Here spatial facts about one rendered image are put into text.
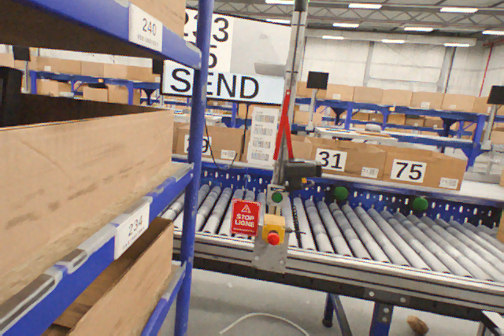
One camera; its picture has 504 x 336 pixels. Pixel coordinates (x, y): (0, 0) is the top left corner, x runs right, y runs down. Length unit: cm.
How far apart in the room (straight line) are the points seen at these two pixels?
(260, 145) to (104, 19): 72
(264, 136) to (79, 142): 68
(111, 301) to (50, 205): 17
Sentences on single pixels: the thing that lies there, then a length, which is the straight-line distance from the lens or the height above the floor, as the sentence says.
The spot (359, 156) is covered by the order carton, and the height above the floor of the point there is 101.
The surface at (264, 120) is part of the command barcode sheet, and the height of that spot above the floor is 120.
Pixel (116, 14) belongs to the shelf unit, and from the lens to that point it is 25.
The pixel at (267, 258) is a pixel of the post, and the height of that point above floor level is 71.
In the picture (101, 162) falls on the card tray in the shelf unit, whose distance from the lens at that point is 30.
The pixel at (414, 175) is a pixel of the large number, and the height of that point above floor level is 94.
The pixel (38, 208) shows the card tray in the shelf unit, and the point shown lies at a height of 118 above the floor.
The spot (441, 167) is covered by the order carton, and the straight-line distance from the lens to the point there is 176.
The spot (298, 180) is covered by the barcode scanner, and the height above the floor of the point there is 102.
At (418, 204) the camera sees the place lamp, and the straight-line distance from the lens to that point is 167.
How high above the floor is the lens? 128
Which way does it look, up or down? 8 degrees down
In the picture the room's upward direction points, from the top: 6 degrees clockwise
